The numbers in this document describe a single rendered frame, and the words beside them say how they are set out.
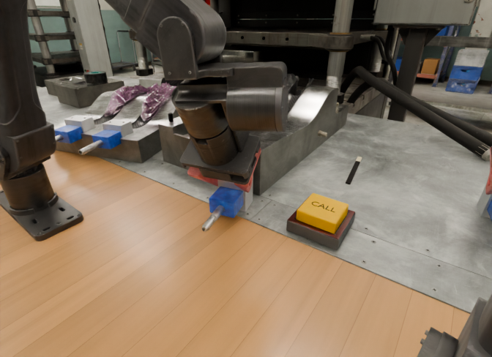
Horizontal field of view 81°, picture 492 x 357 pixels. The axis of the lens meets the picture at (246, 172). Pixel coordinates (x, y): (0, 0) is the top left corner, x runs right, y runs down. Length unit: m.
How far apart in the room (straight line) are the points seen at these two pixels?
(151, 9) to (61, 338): 0.34
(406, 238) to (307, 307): 0.20
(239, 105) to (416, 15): 1.02
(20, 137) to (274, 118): 0.36
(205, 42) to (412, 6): 1.03
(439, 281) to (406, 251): 0.05
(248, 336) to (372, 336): 0.13
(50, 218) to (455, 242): 0.61
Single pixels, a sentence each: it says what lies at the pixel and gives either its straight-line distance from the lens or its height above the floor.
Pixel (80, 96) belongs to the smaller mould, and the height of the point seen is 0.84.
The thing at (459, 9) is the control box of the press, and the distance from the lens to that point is 1.25.
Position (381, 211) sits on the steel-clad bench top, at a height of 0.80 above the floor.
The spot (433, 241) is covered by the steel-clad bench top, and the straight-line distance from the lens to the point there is 0.51.
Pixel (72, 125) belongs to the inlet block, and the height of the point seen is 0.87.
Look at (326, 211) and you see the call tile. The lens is 0.44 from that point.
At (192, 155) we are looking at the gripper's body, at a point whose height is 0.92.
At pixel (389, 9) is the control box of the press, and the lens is 1.28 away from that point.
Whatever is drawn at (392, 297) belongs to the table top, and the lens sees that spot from 0.41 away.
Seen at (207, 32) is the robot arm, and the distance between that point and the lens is 0.31.
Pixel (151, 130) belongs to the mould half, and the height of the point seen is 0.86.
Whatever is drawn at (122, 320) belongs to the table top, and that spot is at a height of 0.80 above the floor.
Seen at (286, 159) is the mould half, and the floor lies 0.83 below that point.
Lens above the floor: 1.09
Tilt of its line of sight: 28 degrees down
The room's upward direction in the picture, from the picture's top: straight up
